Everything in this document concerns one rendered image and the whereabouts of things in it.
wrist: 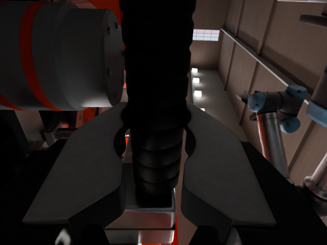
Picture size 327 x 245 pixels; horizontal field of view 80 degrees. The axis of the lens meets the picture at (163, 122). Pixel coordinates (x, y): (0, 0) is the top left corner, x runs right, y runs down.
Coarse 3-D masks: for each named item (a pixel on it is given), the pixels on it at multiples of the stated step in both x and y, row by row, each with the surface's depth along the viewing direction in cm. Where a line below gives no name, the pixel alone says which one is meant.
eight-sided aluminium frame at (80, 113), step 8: (40, 0) 43; (48, 0) 43; (64, 0) 43; (72, 0) 46; (56, 112) 49; (64, 112) 51; (72, 112) 49; (80, 112) 51; (56, 120) 49; (64, 120) 51; (72, 120) 49; (80, 120) 51
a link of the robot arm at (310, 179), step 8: (320, 168) 67; (312, 176) 70; (320, 176) 66; (304, 184) 72; (312, 184) 69; (320, 184) 67; (304, 192) 70; (312, 192) 68; (320, 192) 67; (312, 200) 68; (320, 200) 67; (320, 208) 68; (320, 216) 70
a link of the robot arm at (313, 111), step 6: (324, 72) 48; (324, 78) 47; (318, 84) 50; (324, 84) 47; (318, 90) 49; (324, 90) 47; (312, 96) 52; (318, 96) 49; (324, 96) 47; (312, 102) 51; (318, 102) 49; (324, 102) 48; (312, 108) 51; (318, 108) 49; (324, 108) 48; (312, 114) 51; (318, 114) 49; (324, 114) 48; (318, 120) 50; (324, 120) 48
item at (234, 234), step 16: (256, 160) 8; (256, 176) 7; (272, 176) 7; (272, 192) 6; (288, 192) 6; (272, 208) 6; (288, 208) 6; (304, 208) 6; (288, 224) 6; (304, 224) 6; (320, 224) 6; (240, 240) 5; (256, 240) 5; (272, 240) 5; (288, 240) 5; (304, 240) 5; (320, 240) 5
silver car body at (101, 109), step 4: (56, 0) 94; (76, 0) 117; (80, 0) 124; (84, 0) 131; (76, 4) 116; (80, 4) 122; (84, 4) 129; (88, 4) 136; (92, 4) 146; (92, 8) 144; (96, 8) 153; (120, 28) 242; (96, 108) 189; (100, 108) 187; (96, 112) 191; (100, 112) 190
